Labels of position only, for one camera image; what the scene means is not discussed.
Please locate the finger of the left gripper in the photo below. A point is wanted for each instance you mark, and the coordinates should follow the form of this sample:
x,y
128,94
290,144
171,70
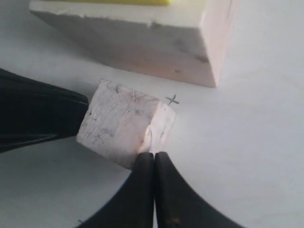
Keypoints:
x,y
32,112

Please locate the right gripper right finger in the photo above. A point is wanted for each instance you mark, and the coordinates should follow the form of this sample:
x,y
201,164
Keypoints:
x,y
178,205

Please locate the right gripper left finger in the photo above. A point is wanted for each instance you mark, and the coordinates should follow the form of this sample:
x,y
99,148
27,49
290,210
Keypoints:
x,y
133,204

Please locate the small light wooden cube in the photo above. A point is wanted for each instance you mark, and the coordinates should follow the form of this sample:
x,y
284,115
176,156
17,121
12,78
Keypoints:
x,y
121,123

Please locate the yellow painted cube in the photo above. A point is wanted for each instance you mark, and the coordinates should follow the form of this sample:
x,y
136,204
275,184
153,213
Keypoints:
x,y
138,2

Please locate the large light wooden cube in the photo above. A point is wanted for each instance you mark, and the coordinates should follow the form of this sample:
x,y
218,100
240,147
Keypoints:
x,y
185,41

